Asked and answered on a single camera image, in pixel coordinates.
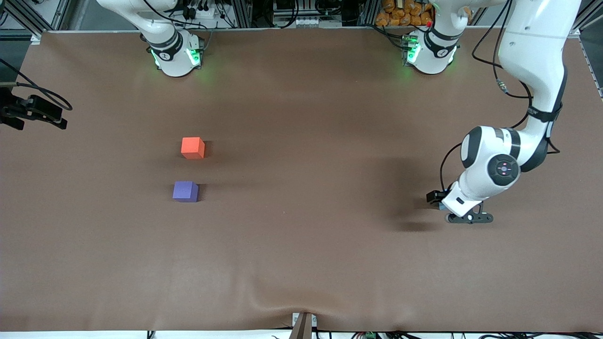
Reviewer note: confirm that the white power strip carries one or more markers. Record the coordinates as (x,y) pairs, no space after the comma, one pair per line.
(202,10)

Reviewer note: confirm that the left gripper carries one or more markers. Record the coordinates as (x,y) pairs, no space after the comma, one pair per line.
(436,196)

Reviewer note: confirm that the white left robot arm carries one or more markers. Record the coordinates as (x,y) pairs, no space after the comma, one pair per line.
(534,56)

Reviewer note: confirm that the brown table cover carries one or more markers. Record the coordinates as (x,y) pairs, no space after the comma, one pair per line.
(301,245)

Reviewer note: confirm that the orange block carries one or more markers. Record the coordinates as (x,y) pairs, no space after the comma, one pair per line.
(192,147)

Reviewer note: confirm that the bag of orange items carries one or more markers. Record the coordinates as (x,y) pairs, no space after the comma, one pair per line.
(404,13)

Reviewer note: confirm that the purple block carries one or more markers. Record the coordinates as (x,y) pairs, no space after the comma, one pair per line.
(185,191)

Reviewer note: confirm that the white terminal block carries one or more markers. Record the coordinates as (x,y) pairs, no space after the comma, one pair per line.
(307,21)

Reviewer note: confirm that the green connector plug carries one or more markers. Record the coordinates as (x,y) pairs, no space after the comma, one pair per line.
(370,335)

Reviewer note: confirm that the brown table edge bracket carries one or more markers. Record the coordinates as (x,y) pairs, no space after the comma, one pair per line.
(303,326)

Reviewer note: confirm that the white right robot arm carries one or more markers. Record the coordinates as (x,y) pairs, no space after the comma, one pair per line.
(172,52)

